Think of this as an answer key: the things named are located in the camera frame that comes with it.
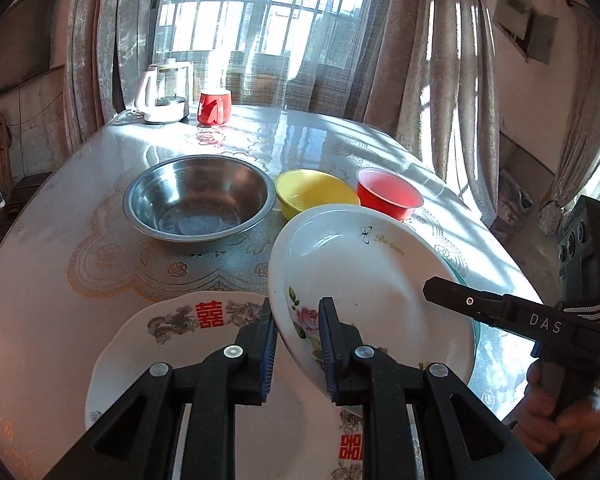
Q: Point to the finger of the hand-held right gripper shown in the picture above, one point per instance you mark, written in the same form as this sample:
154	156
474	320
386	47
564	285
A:
480	305

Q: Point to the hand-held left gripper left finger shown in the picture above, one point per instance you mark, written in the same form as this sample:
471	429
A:
267	355

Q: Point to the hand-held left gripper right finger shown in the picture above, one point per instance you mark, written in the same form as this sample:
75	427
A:
327	355

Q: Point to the teal plate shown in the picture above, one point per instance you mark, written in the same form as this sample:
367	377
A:
457	274

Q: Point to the white rose print plate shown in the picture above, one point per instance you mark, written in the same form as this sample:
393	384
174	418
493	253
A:
380	285

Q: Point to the white plate with red symbols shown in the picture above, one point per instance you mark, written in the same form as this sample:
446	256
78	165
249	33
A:
180	320

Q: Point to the yellow bowl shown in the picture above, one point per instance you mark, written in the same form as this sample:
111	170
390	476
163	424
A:
312	192

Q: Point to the stainless steel bowl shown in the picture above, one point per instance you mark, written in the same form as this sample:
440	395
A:
200	195

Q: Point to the person's right hand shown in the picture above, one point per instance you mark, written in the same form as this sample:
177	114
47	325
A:
537	420

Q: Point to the beige velvet curtain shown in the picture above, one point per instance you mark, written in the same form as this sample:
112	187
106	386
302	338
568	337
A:
100	50
587	125
430	85

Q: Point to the red bowl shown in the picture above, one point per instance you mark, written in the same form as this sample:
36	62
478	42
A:
387	195

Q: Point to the lace pattern tablecloth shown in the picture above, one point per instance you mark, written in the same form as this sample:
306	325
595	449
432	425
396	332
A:
80	240

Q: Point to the red mug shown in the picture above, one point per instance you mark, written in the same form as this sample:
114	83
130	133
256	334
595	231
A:
212	107

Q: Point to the white electric kettle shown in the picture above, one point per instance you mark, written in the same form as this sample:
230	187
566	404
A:
155	92

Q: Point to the dark low table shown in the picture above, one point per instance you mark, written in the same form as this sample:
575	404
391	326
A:
32	185

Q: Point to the barred window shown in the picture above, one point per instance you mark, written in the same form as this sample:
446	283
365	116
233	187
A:
280	5

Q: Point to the grey wall box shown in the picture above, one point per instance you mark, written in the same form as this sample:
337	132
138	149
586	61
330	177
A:
527	20

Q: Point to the black wall television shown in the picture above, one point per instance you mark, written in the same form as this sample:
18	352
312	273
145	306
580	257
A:
20	45

